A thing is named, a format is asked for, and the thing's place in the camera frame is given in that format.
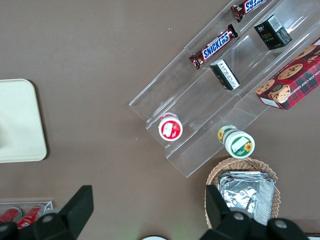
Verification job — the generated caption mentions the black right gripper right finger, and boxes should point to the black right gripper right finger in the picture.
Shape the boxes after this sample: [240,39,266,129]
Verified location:
[199,184,308,240]

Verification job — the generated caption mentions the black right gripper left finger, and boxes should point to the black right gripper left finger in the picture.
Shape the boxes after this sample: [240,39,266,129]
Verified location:
[0,184,95,240]

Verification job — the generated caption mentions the light wicker basket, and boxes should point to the light wicker basket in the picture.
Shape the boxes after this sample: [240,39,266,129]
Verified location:
[205,157,281,230]

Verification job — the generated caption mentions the beige plastic tray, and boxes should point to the beige plastic tray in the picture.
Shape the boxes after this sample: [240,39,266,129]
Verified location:
[0,78,48,164]

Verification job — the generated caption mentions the clear acrylic bottle rack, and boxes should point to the clear acrylic bottle rack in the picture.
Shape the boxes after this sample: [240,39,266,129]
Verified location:
[0,199,55,226]

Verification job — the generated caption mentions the silver foil packets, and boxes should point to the silver foil packets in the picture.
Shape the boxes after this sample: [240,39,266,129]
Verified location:
[217,171,276,226]

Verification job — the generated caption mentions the green lid yogurt cup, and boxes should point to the green lid yogurt cup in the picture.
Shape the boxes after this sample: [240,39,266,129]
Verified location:
[216,124,256,160]

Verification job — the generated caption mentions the red lid yogurt cup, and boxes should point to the red lid yogurt cup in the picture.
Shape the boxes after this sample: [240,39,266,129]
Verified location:
[157,112,183,142]

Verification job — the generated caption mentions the clear acrylic stepped shelf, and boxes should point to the clear acrylic stepped shelf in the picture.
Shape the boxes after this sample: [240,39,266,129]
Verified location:
[128,0,320,179]

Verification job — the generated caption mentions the small black carton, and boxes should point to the small black carton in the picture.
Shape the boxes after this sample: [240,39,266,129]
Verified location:
[253,14,293,51]
[209,59,241,91]

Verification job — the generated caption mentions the red tartan cookie box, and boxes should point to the red tartan cookie box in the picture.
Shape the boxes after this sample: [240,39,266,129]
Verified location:
[255,37,320,111]

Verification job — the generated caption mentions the Snickers chocolate bar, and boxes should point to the Snickers chocolate bar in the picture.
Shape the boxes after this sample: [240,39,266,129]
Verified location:
[230,0,267,23]
[188,23,239,70]

